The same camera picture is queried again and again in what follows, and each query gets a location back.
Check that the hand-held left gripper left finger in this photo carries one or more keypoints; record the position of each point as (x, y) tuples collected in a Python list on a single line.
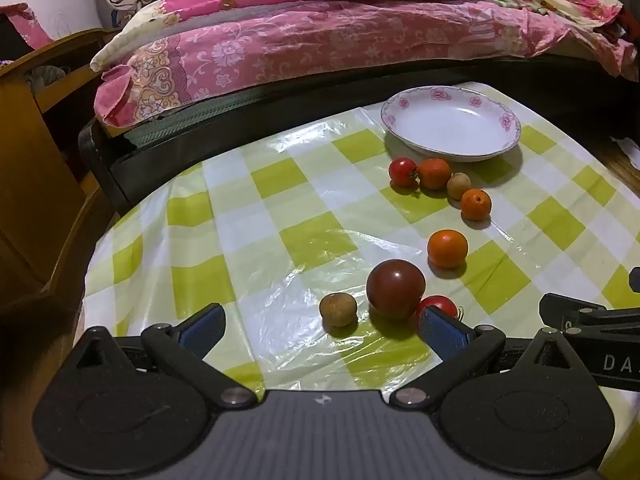
[(202, 331)]

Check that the white paper scrap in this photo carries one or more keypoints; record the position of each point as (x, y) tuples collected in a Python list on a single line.
[(630, 152)]

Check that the dark red large tomato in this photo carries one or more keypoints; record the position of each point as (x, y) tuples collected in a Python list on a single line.
[(395, 289)]

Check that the grey green mattress edge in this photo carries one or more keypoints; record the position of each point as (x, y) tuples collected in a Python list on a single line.
[(190, 115)]

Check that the red cherry tomato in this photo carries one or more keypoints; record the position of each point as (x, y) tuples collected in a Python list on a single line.
[(403, 170), (441, 304)]

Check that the white floral rimmed plate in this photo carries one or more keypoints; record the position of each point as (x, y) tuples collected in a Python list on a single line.
[(451, 123)]

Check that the wooden cabinet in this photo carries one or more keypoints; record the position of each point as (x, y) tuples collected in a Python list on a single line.
[(35, 170)]

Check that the pink floral bed sheet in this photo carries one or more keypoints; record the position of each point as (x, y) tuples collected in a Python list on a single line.
[(310, 45)]

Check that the brown longan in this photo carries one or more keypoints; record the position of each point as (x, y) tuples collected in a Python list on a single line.
[(338, 309), (458, 185)]

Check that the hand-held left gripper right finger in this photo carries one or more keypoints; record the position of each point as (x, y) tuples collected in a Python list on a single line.
[(442, 328)]

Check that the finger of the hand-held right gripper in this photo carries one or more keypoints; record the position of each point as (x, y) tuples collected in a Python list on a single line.
[(635, 280), (570, 310)]

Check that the green white checkered tablecloth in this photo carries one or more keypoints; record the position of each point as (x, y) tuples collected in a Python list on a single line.
[(280, 240)]

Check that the smooth orange round fruit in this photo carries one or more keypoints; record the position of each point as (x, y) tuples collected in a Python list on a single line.
[(447, 248)]

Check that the bumpy orange tangerine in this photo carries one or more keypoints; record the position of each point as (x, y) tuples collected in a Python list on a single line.
[(434, 173)]

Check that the small orange kumquat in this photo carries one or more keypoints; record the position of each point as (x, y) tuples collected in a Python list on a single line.
[(475, 204)]

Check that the pink patterned cloth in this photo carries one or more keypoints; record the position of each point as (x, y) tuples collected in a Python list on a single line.
[(27, 25)]

